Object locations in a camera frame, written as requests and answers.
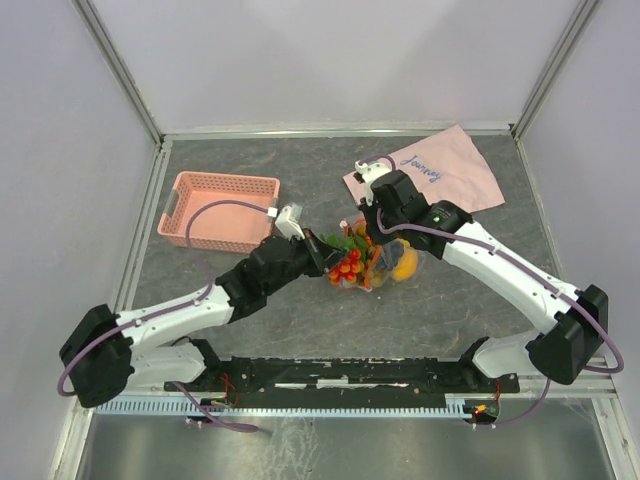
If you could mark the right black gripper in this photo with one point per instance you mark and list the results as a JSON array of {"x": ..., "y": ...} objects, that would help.
[{"x": 375, "y": 236}]

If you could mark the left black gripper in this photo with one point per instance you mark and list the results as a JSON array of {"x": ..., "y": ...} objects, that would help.
[{"x": 322, "y": 256}]

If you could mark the red cherry tomatoes sprig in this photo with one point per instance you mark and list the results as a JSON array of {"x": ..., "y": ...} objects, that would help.
[{"x": 350, "y": 271}]

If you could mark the clear zip top bag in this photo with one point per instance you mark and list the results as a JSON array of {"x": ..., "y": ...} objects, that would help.
[{"x": 352, "y": 222}]

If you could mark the yellow peach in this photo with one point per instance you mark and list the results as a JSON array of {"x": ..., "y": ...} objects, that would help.
[{"x": 406, "y": 267}]

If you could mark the orange persimmon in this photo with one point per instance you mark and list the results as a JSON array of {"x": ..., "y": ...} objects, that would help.
[{"x": 361, "y": 231}]

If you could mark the black grape bunch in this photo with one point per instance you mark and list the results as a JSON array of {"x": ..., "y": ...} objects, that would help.
[{"x": 393, "y": 253}]

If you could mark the brown longan bunch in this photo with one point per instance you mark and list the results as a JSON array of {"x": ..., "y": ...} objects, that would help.
[{"x": 375, "y": 270}]

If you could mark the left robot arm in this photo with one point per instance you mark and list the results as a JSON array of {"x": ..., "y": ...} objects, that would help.
[{"x": 109, "y": 352}]

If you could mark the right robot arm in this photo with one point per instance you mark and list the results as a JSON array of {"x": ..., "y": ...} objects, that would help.
[{"x": 568, "y": 323}]

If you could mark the pink cloth with lettering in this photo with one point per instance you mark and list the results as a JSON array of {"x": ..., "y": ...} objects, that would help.
[{"x": 448, "y": 166}]

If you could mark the pink plastic basket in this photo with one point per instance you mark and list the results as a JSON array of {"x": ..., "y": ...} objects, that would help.
[{"x": 221, "y": 212}]

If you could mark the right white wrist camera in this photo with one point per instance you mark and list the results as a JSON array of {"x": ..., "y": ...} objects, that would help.
[{"x": 367, "y": 171}]

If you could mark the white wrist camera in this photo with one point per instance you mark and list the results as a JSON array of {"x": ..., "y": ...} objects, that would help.
[
  {"x": 367, "y": 171},
  {"x": 286, "y": 220}
]

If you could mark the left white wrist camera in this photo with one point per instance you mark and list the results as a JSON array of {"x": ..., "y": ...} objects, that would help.
[{"x": 286, "y": 220}]

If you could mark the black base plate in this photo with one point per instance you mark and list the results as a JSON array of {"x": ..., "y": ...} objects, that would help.
[{"x": 342, "y": 383}]

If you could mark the light blue cable duct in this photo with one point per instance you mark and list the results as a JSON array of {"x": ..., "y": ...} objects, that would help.
[{"x": 180, "y": 406}]

